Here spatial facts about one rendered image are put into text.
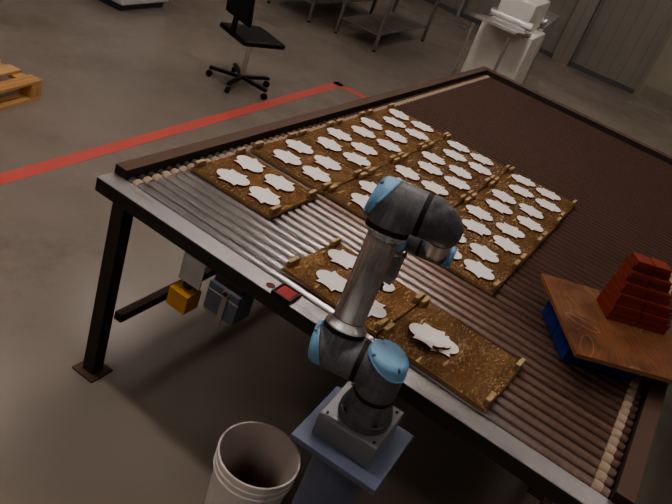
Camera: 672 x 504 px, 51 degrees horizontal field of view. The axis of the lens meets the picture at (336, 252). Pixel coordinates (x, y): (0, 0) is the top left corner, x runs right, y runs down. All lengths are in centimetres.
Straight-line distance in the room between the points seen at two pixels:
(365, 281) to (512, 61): 723
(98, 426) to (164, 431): 26
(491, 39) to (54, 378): 689
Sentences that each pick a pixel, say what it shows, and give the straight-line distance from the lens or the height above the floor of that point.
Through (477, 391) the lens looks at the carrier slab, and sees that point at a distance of 230.
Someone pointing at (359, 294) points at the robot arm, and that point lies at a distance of 179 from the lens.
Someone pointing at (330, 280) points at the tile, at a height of 94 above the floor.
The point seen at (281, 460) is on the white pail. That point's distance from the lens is 274.
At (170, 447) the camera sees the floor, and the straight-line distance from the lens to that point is 302.
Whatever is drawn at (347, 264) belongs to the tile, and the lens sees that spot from 259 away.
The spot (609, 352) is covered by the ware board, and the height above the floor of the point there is 104.
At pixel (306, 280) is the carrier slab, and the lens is 243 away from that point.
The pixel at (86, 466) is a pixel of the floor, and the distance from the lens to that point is 291.
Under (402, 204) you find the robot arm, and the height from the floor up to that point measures 155.
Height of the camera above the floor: 225
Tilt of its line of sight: 30 degrees down
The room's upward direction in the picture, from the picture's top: 21 degrees clockwise
